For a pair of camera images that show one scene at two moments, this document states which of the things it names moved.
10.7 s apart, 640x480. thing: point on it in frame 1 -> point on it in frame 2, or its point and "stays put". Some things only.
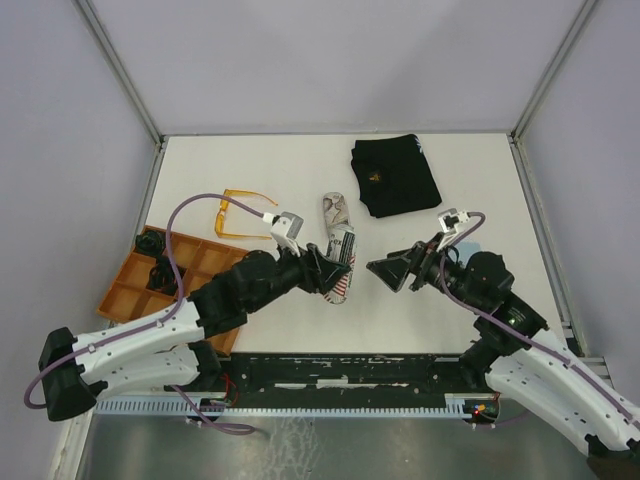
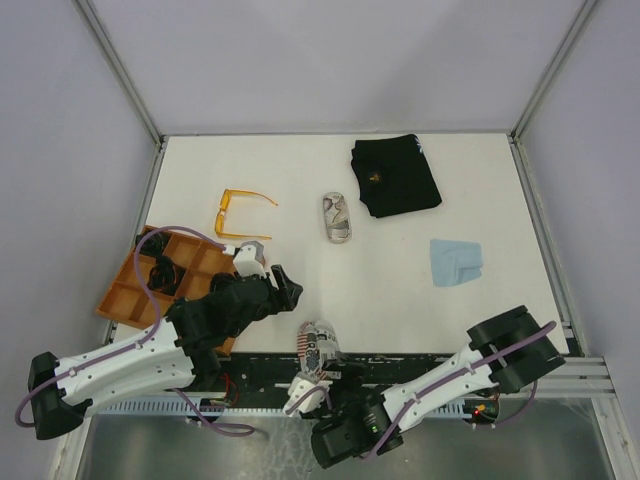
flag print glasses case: [341, 248] -> [318, 345]
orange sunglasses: [219, 221] stays put
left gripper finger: [324, 271] -> [291, 290]
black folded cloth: [394, 175] stays put
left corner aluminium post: [98, 27] stays put
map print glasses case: [336, 210] stays put
